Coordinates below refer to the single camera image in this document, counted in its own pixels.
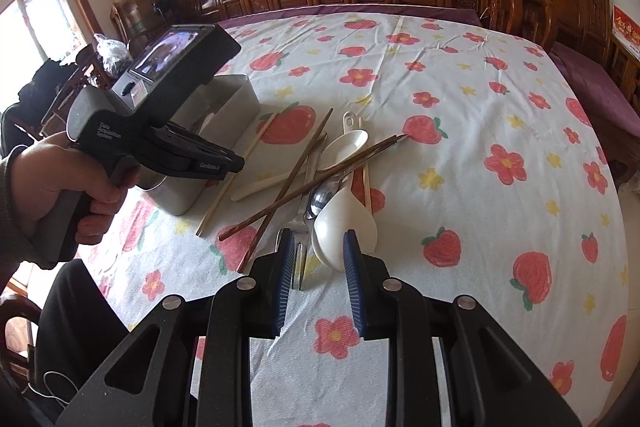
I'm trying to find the person's left hand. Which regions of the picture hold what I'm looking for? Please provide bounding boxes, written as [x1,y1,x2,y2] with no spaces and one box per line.
[10,132,143,248]

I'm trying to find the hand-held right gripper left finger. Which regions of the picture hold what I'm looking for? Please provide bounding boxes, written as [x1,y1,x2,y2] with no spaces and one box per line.
[55,228,297,427]

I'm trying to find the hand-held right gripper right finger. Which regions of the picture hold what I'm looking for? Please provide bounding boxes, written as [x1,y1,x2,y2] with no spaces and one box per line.
[342,229,583,427]

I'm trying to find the thin white cable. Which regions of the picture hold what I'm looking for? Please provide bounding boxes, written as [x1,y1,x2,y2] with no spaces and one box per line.
[29,371,77,404]

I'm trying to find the person's black pants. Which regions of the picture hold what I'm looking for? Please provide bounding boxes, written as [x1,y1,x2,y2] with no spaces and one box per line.
[32,259,201,427]

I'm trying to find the wooden side table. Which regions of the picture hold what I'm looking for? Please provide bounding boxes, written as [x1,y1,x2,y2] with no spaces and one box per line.
[606,32,640,110]

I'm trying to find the grey utensil box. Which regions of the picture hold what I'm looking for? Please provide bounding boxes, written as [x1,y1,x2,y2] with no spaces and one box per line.
[136,74,261,216]

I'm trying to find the tied plastic bag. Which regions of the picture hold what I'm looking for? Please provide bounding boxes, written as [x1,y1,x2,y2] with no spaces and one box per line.
[94,33,132,76]

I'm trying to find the large white rice paddle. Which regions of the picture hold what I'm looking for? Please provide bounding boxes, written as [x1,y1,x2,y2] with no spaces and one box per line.
[311,111,378,273]

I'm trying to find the metal fork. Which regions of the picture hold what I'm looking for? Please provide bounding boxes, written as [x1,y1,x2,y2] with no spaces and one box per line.
[290,187,313,293]

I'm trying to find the flower and strawberry printed blanket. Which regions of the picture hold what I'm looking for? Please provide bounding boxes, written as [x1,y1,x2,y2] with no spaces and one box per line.
[80,4,628,427]

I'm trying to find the wooden chair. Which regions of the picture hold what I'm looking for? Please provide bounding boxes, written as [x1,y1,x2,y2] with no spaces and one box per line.
[0,292,42,390]

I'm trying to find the wooden framed window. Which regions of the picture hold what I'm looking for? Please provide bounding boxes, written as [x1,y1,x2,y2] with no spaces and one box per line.
[0,0,83,92]

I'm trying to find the person's left forearm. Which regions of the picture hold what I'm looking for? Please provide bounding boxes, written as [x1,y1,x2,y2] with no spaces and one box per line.
[0,146,51,288]

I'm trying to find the small white spoon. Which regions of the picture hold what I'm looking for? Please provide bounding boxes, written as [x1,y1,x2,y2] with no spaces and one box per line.
[302,129,369,208]

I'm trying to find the metal spoon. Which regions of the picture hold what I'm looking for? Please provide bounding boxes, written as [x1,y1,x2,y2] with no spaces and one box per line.
[308,134,408,220]

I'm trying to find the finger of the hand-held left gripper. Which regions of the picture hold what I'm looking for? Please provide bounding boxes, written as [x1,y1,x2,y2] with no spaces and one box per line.
[159,122,246,170]

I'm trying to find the light bamboo chopstick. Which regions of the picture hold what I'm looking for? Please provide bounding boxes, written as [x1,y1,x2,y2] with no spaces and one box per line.
[362,159,374,214]
[196,112,277,238]
[232,167,328,202]

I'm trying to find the purple sofa mat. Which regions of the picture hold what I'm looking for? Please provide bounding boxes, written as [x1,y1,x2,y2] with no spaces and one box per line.
[220,3,482,28]

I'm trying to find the dark wooden cabinet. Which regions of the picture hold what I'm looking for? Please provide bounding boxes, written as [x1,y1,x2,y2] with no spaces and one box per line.
[111,0,181,52]

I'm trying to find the purple seat cushion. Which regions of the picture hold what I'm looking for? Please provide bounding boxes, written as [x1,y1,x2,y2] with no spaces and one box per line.
[550,41,640,142]

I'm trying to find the red printed card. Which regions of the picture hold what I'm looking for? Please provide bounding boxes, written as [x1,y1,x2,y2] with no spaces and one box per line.
[612,4,640,46]

